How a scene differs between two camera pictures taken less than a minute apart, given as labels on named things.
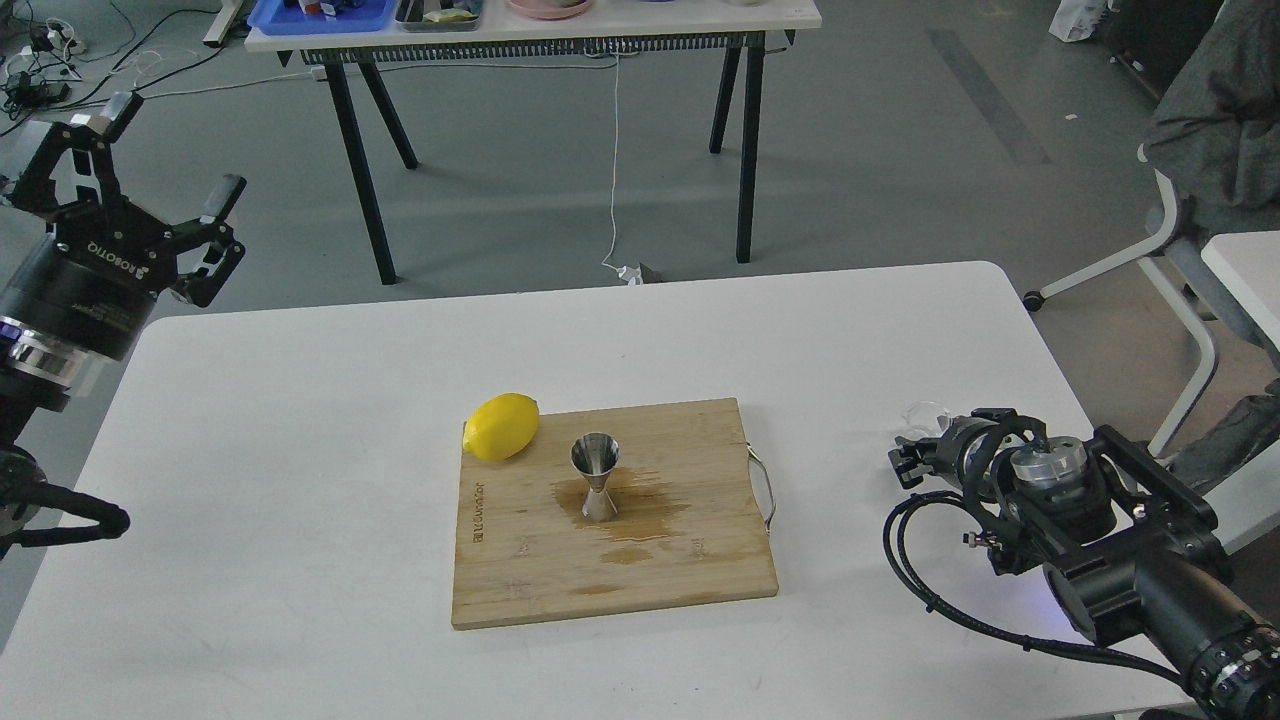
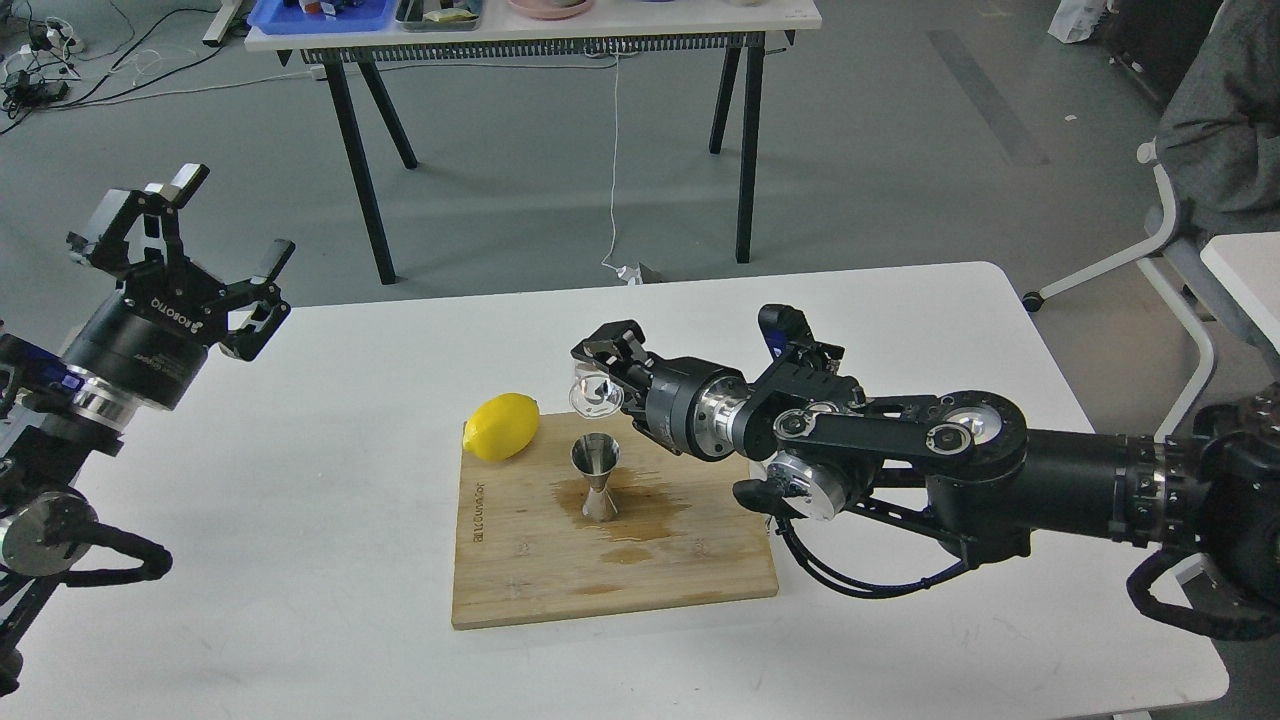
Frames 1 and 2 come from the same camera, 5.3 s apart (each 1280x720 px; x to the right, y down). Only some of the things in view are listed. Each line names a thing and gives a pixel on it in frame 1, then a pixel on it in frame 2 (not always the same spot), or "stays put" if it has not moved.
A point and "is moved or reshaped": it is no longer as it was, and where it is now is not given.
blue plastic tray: x=352 y=17 stays put
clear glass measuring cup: x=919 y=420 is moved or reshaped
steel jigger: x=596 y=454 stays put
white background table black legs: x=614 y=31 stays put
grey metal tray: x=421 y=26 stays put
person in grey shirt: x=1213 y=143 stays put
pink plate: x=551 y=12 stays put
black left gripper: x=94 y=282 → x=148 y=340
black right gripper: x=945 y=455 → x=685 y=404
